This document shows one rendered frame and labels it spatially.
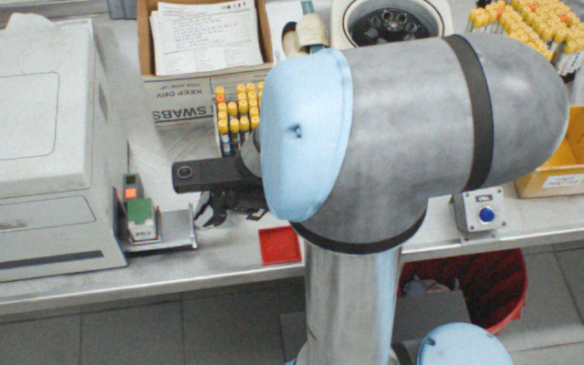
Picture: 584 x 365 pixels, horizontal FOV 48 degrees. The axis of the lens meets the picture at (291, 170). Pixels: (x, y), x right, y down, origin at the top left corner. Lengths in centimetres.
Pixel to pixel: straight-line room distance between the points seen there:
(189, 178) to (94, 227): 16
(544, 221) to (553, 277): 99
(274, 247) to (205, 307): 94
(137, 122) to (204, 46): 20
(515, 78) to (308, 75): 14
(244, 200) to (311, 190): 59
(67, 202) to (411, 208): 60
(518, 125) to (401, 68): 9
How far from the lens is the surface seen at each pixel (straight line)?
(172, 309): 207
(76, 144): 93
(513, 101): 45
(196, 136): 128
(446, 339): 79
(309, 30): 133
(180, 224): 113
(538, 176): 121
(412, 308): 103
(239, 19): 140
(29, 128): 97
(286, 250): 114
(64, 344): 211
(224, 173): 99
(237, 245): 115
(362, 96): 43
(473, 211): 115
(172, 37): 137
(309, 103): 42
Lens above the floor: 190
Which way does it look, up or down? 57 degrees down
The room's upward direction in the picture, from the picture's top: 1 degrees clockwise
